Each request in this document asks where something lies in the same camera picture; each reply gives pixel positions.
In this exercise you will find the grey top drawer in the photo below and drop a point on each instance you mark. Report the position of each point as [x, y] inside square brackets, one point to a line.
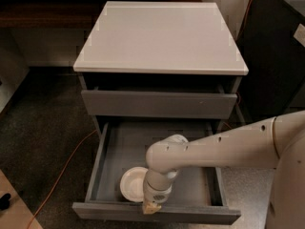
[158, 104]

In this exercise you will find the wooden board corner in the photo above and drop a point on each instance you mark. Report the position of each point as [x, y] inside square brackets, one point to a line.
[18, 215]

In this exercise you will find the grey drawer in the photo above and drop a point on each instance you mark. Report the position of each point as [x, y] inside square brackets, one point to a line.
[158, 104]
[197, 197]

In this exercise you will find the black object on wood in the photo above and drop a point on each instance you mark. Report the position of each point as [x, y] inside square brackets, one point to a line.
[5, 201]

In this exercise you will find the white bowl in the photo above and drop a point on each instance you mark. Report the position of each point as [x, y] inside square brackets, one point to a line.
[131, 184]

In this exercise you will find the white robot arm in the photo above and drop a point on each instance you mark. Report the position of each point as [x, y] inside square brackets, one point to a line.
[277, 143]

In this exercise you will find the grey cabinet with white top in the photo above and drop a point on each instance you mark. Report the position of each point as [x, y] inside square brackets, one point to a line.
[177, 47]

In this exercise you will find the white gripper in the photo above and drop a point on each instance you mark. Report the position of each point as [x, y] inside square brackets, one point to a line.
[154, 196]

